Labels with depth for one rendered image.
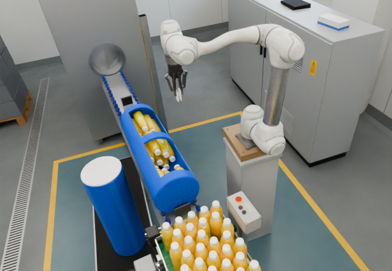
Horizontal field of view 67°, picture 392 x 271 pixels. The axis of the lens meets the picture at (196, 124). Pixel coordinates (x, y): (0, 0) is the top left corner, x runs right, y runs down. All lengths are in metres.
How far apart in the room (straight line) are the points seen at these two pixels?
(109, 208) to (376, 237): 2.25
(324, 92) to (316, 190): 1.02
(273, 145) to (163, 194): 0.70
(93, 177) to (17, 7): 4.82
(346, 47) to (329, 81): 0.31
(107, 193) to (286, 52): 1.42
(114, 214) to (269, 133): 1.24
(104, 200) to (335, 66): 2.13
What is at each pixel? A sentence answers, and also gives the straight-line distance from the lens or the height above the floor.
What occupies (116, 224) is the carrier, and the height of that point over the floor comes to 0.60.
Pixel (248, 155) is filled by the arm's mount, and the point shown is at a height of 1.05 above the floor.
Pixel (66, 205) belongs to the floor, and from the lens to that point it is 3.54.
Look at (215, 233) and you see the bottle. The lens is 1.76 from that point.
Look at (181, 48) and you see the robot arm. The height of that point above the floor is 1.96.
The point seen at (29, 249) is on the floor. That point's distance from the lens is 3.39.
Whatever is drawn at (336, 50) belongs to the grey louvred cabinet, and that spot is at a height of 1.36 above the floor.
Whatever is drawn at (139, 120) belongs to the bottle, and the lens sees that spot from 2.24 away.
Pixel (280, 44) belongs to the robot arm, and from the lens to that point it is 1.57.
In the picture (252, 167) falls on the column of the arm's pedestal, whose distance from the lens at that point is 2.15.
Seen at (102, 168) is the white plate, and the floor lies 1.04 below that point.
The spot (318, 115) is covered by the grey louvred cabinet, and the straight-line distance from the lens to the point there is 3.05.
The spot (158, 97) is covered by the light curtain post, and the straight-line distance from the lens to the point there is 3.05.
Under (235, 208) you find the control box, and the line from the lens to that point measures 1.71.
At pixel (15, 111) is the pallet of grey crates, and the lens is 5.02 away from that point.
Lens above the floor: 2.47
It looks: 37 degrees down
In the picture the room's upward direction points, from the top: 6 degrees counter-clockwise
